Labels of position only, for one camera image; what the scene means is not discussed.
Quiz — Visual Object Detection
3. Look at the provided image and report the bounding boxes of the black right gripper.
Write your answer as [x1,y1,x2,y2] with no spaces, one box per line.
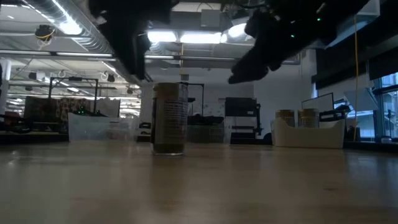
[228,32,304,85]

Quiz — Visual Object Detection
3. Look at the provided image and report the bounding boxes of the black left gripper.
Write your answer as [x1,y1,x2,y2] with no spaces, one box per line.
[118,0,180,80]

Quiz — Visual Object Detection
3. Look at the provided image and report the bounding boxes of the ceiling light panel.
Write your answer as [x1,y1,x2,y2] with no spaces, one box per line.
[179,32,223,44]
[146,30,178,44]

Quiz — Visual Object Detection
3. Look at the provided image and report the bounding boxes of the grey ceiling pipe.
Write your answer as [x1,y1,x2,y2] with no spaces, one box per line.
[0,49,240,62]

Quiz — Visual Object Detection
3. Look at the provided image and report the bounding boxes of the white curtain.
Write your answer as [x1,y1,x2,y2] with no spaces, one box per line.
[95,98,121,118]

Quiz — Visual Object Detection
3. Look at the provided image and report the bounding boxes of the grey ceiling box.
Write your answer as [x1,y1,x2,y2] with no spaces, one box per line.
[200,9,221,28]

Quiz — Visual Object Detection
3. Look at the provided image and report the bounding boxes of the patterned cloth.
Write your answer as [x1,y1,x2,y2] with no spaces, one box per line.
[55,98,91,122]

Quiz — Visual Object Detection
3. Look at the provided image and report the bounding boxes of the black yellow ceiling device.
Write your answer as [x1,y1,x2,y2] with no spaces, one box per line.
[34,24,56,50]

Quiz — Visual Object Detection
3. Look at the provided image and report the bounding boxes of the white plastic bin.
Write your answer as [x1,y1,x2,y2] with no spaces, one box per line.
[271,118,346,149]

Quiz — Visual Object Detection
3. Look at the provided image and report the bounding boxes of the black desk equipment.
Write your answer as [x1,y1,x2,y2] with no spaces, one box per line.
[313,105,352,122]

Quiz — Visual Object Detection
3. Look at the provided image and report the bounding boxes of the white folded board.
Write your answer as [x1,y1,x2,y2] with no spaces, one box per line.
[343,88,379,113]

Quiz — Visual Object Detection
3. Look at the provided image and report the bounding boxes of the white column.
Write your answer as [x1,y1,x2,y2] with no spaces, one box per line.
[0,58,12,114]

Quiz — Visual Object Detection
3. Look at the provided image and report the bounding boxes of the glass window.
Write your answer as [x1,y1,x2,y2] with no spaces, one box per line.
[372,73,398,139]

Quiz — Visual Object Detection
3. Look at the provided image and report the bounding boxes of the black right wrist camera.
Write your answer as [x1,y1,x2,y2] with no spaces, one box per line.
[244,9,274,40]

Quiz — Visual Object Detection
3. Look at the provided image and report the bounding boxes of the black station frame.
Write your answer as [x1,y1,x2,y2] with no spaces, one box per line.
[178,82,205,118]
[48,77,99,118]

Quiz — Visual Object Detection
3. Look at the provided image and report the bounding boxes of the white board black frame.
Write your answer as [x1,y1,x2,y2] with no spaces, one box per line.
[300,92,335,113]

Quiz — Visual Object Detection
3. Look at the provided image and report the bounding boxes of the silver air duct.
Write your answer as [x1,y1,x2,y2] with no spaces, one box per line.
[18,0,147,85]

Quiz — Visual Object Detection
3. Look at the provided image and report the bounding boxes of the black aluminium table frame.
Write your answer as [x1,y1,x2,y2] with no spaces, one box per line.
[343,140,398,153]

